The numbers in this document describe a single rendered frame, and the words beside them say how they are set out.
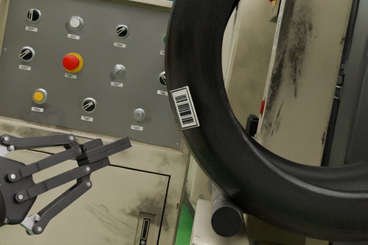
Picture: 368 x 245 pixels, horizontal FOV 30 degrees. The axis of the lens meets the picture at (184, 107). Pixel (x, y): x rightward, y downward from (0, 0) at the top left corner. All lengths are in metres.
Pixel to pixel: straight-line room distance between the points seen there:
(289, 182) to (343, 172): 0.30
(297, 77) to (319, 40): 0.08
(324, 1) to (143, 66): 0.56
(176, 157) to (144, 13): 0.37
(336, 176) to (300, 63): 0.24
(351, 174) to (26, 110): 0.89
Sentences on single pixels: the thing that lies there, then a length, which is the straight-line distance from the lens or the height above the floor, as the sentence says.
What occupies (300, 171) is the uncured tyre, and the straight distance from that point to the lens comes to 1.27.
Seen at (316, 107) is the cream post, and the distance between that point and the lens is 1.37.
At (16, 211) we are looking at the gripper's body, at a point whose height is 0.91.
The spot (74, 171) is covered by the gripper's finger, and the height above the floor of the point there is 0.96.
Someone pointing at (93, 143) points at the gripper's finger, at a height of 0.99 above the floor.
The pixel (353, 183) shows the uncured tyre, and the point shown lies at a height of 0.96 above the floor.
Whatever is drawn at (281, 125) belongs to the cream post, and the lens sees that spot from 1.37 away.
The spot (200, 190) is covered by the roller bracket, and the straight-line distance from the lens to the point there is 1.35.
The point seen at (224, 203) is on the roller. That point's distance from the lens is 1.03.
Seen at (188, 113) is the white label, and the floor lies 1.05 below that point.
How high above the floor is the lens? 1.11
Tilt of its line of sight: 3 degrees down
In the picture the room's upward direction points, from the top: 10 degrees clockwise
